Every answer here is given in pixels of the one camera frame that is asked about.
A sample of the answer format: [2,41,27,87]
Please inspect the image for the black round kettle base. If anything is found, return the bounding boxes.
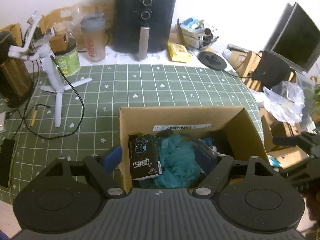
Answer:
[197,51,227,70]

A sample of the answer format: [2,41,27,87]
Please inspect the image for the green grid tablecloth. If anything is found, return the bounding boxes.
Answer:
[1,64,263,203]

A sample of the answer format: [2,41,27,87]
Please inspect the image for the thin black cable with plug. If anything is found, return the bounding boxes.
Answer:
[4,55,86,140]

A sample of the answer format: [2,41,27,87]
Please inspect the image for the black monitor screen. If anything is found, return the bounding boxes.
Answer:
[265,2,319,73]

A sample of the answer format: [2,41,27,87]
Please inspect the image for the black cloth on chair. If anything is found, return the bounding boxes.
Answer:
[252,51,291,89]

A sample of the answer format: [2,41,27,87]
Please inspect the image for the black air fryer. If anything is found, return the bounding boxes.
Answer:
[112,0,176,54]

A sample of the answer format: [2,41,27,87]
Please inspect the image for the white plastic bags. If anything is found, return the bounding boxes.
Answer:
[249,81,305,125]

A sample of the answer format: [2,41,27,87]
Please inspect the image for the open cardboard box on floor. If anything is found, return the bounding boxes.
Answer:
[259,108,309,168]

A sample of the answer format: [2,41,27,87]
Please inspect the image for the green label jar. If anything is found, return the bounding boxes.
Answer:
[49,34,80,77]

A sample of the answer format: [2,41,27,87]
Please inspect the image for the yellow wet wipes pack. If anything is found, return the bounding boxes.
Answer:
[167,43,191,63]

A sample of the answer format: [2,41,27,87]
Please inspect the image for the brown cardboard box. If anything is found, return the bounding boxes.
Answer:
[118,106,271,196]

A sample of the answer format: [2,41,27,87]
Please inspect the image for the white tripod phone stand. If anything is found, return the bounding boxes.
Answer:
[8,12,92,127]

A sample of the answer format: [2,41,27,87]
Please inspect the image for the grey lid shaker bottle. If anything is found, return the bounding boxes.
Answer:
[80,13,106,62]

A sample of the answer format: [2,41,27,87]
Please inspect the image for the dark wooden container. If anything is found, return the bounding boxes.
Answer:
[0,31,34,108]

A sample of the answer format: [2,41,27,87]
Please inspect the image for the teal mesh bath loofah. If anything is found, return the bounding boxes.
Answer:
[139,133,202,189]

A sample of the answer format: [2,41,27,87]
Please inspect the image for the black tissue pack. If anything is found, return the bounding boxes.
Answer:
[129,134,163,180]

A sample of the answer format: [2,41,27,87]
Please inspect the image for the wooden chair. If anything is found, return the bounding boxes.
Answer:
[235,51,296,92]

